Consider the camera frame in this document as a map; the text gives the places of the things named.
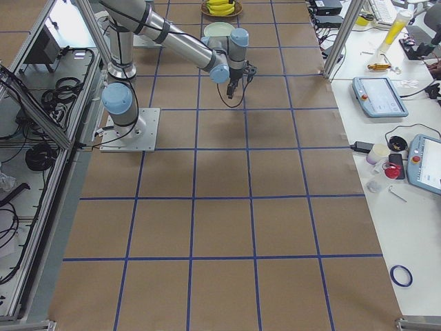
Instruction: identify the black monitor box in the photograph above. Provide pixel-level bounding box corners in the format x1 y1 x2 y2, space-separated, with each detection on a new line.
24 26 61 72

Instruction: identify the black phone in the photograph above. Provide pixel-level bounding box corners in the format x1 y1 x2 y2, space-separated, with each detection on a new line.
389 153 405 180

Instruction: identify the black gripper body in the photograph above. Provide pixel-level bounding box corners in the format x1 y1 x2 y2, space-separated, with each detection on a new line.
229 61 257 83

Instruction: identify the light green plate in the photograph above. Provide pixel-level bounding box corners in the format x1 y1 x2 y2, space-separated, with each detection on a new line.
203 22 235 37

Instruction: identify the black coiled cable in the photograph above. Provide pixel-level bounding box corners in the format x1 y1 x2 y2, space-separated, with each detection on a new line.
25 143 52 172

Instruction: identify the black round dish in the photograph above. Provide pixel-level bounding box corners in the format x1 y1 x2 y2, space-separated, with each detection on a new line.
387 136 408 152

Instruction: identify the blue tape roll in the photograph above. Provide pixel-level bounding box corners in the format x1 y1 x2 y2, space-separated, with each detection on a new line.
389 265 413 288

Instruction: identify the red round object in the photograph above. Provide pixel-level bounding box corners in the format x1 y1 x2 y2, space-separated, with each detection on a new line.
382 162 402 179

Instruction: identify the yellow handled tool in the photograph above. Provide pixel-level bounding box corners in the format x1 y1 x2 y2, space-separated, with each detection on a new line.
367 63 391 71

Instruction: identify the black power adapter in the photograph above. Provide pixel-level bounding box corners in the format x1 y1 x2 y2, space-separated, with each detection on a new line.
350 141 374 154

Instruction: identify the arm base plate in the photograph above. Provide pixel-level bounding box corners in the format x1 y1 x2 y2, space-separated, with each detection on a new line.
99 108 161 152
133 34 161 48

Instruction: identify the yellow tube bottle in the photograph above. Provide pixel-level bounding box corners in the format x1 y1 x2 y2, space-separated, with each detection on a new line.
378 10 413 54

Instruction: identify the aluminium frame upright right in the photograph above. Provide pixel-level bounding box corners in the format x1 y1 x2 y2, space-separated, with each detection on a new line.
322 0 364 79

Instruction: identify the teach pendant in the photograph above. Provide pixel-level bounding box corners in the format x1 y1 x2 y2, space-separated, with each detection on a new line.
352 77 409 118
407 134 441 195

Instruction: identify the teach pendant upper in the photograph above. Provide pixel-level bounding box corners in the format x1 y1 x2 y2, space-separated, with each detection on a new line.
352 77 409 118

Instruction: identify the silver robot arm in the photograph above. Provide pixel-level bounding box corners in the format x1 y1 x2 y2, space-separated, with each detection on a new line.
100 1 257 99
103 16 141 141

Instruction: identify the brown wicker basket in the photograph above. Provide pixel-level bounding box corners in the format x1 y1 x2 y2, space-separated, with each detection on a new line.
201 1 243 17

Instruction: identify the teach pendant lower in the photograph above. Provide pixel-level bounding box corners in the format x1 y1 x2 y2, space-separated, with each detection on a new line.
407 134 441 195

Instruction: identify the silver allen key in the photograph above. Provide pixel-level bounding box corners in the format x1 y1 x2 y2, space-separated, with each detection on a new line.
388 185 407 203

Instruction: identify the yellow banana bunch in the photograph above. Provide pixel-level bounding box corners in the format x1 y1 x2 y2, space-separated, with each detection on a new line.
205 0 236 17

